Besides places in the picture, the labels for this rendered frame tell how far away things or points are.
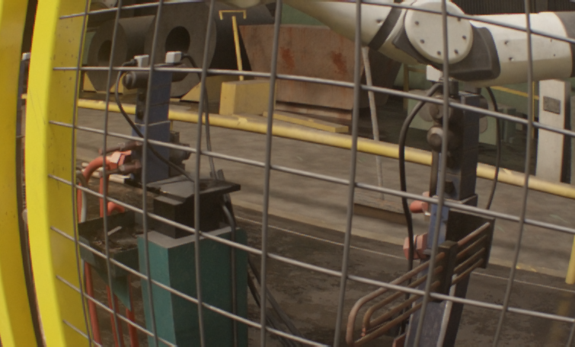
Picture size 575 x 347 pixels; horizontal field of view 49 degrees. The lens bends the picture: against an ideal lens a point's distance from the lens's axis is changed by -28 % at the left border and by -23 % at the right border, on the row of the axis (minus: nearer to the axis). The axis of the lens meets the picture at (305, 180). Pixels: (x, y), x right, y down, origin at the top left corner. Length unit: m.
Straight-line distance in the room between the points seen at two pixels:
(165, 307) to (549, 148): 5.24
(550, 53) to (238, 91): 7.28
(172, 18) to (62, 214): 9.25
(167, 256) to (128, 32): 9.54
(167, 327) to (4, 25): 0.99
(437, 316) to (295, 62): 7.46
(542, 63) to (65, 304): 0.60
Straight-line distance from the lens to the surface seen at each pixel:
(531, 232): 4.77
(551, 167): 6.50
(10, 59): 0.79
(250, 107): 8.14
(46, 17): 0.66
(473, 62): 0.78
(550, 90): 6.42
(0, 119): 0.80
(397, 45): 0.77
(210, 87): 9.47
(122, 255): 1.55
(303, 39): 8.52
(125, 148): 1.61
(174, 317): 1.56
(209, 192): 1.59
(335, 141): 4.33
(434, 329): 1.29
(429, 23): 0.77
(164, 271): 1.53
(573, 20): 0.86
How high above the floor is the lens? 1.25
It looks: 13 degrees down
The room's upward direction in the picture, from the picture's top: 3 degrees clockwise
